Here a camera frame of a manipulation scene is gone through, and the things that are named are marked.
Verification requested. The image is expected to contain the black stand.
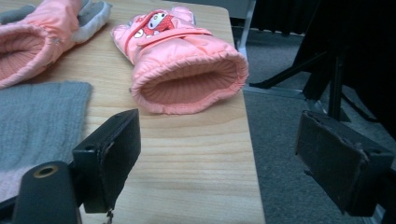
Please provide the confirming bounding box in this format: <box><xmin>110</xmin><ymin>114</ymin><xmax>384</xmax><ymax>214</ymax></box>
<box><xmin>249</xmin><ymin>0</ymin><xmax>396</xmax><ymax>139</ymax></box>

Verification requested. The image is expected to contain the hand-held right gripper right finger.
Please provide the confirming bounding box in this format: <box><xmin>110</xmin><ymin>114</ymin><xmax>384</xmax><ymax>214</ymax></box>
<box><xmin>294</xmin><ymin>110</ymin><xmax>395</xmax><ymax>217</ymax></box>

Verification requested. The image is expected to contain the dark curtain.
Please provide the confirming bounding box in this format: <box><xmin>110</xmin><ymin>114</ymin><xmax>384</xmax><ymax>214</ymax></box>
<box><xmin>251</xmin><ymin>0</ymin><xmax>321</xmax><ymax>35</ymax></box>

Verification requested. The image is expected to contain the pink padded winter glove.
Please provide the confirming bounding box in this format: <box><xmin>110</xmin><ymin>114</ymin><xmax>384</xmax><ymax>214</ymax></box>
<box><xmin>0</xmin><ymin>0</ymin><xmax>113</xmax><ymax>90</ymax></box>
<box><xmin>110</xmin><ymin>7</ymin><xmax>249</xmax><ymax>115</ymax></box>

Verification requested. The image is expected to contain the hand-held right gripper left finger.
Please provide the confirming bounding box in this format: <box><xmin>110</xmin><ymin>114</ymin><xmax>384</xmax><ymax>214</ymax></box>
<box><xmin>72</xmin><ymin>108</ymin><xmax>142</xmax><ymax>214</ymax></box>

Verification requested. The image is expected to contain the grey knit glove pink cuff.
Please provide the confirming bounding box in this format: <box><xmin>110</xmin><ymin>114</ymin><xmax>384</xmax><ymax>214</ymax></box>
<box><xmin>0</xmin><ymin>81</ymin><xmax>93</xmax><ymax>203</ymax></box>

